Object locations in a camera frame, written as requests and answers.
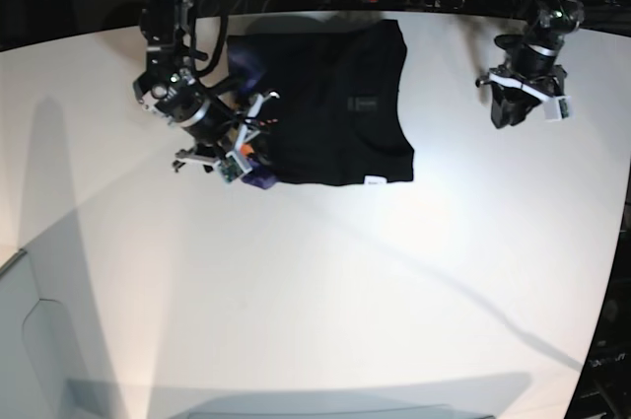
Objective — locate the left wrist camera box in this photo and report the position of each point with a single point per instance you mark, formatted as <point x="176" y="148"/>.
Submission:
<point x="557" y="108"/>

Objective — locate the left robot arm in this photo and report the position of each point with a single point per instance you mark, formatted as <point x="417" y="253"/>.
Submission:
<point x="547" y="21"/>

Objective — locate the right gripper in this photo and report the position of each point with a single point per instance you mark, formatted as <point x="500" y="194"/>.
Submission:
<point x="218" y="129"/>

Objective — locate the black T-shirt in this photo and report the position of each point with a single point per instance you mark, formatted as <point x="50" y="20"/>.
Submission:
<point x="334" y="119"/>

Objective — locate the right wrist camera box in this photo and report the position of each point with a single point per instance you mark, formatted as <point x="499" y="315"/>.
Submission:
<point x="233" y="167"/>

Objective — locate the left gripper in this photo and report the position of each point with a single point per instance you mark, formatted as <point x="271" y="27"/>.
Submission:
<point x="529" y="68"/>

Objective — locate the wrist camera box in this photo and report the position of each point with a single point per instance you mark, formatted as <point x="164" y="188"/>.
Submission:
<point x="233" y="167"/>
<point x="557" y="108"/>

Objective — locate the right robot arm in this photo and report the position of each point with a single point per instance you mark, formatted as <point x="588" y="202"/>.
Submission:
<point x="185" y="42"/>

